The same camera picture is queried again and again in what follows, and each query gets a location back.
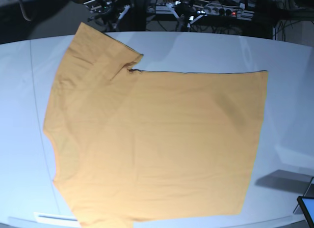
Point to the yellow T-shirt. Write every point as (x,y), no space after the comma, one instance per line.
(136,146)

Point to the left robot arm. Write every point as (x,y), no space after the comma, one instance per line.
(184,12)

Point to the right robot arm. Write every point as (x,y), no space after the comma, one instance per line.
(105,13)

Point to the white power strip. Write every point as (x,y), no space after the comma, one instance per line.
(238,12)

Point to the grey tablet stand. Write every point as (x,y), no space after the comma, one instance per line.
(309,192)

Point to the tablet with blue screen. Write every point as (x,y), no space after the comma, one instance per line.
(307,206)

